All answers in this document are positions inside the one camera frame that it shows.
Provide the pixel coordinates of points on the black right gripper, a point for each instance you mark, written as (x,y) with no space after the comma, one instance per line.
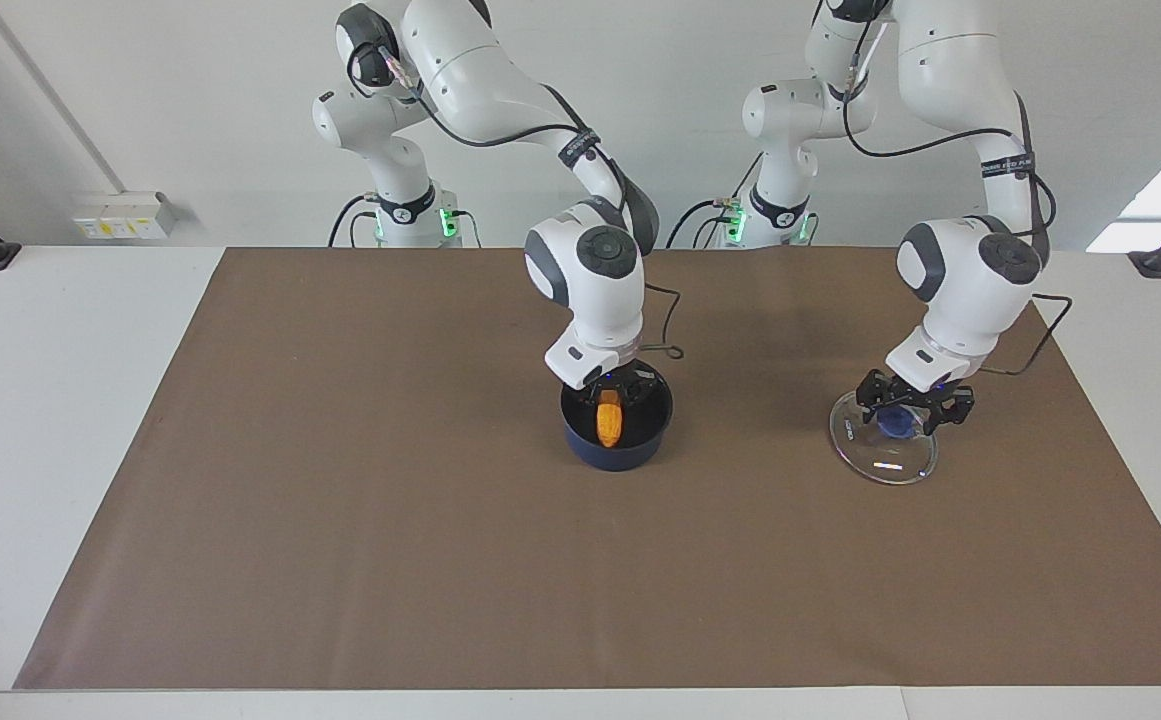
(635,378)

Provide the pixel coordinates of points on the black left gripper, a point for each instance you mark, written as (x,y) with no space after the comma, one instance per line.
(915,393)

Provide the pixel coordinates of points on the yellow toy corn cob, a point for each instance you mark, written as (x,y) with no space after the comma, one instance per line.
(608,425)

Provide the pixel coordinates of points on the glass lid with blue knob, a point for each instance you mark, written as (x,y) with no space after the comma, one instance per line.
(890,466)

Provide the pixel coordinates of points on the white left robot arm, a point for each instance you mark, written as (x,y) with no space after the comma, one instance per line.
(960,290)

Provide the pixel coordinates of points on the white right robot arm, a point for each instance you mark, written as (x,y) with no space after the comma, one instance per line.
(590,290)

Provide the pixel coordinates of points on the brown table mat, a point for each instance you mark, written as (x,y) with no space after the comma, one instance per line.
(340,500)

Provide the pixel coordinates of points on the white wall socket box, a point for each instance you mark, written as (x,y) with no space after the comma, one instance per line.
(125,215)

